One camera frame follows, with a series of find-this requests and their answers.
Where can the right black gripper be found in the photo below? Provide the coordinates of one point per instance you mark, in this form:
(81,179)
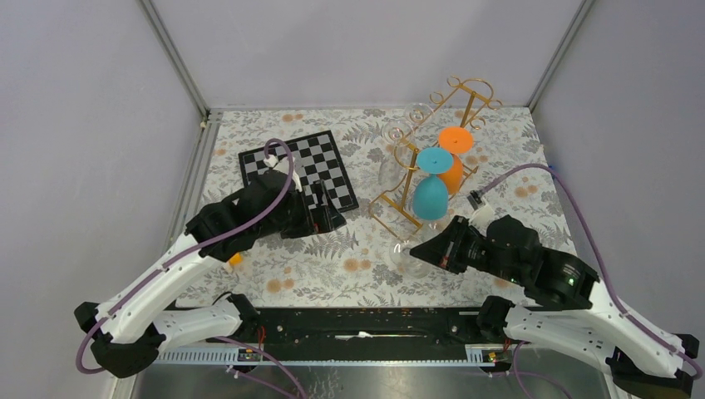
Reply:
(442,249)

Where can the teal wine glass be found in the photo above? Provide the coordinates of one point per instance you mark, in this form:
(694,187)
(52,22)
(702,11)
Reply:
(430,197)

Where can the floral table mat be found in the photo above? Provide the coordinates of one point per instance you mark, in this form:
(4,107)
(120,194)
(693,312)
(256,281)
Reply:
(351,267)

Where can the gold wire glass rack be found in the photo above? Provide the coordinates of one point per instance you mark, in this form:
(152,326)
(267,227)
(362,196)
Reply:
(461,106)

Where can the black white chessboard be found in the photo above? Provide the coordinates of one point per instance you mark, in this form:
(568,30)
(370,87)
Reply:
(317,158)

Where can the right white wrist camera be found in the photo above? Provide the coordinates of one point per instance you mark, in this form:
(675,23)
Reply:
(483,214)

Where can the short clear glass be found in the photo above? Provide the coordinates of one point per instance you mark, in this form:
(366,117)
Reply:
(435,226)

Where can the colourful toy block house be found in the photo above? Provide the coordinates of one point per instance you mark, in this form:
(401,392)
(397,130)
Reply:
(235,260)

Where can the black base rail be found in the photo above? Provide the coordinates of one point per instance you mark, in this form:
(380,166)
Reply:
(366,334)

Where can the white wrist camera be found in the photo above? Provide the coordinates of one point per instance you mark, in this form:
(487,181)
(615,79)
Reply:
(483,214)
(282,165)

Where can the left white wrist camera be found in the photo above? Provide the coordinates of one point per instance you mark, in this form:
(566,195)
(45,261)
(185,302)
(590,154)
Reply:
(282,165)

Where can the tall clear flute glass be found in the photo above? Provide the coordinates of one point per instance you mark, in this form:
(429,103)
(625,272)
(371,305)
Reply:
(417,114)

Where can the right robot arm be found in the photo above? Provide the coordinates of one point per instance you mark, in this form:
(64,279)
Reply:
(573,312)

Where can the orange wine glass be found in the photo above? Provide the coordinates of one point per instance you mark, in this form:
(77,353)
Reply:
(456,141)

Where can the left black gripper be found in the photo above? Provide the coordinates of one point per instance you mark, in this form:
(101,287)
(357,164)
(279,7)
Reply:
(332,219)

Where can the round clear wine glass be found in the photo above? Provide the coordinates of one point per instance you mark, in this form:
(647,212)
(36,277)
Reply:
(400,256)

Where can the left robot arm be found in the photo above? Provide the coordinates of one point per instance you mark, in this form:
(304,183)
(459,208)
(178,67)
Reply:
(129,331)

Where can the clear champagne flute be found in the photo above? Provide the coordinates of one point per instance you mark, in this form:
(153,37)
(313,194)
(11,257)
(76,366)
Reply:
(397,138)

